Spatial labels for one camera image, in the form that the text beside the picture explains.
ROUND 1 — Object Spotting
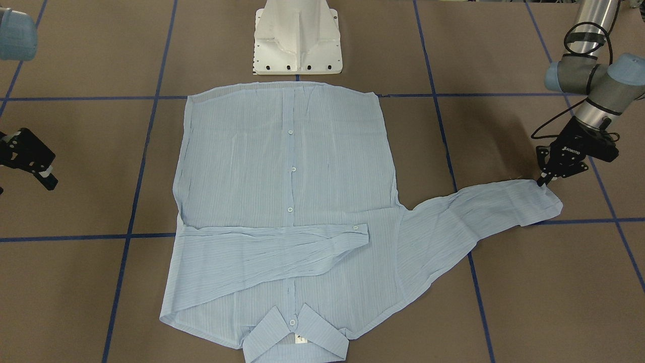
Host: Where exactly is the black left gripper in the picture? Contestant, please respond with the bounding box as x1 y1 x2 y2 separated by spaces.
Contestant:
535 117 619 187

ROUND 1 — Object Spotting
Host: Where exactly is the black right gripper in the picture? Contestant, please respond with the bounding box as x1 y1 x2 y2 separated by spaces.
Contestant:
1 128 58 191

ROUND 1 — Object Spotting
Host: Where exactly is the light blue button-up shirt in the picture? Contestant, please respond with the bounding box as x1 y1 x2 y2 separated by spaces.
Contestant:
160 81 563 362

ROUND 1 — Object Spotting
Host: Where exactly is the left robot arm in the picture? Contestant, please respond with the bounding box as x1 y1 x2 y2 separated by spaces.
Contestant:
536 1 644 186

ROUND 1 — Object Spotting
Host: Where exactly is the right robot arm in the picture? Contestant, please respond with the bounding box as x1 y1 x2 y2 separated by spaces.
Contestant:
1 7 58 191

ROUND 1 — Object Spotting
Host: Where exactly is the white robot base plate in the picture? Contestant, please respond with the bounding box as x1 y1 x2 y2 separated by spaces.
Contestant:
252 1 343 75

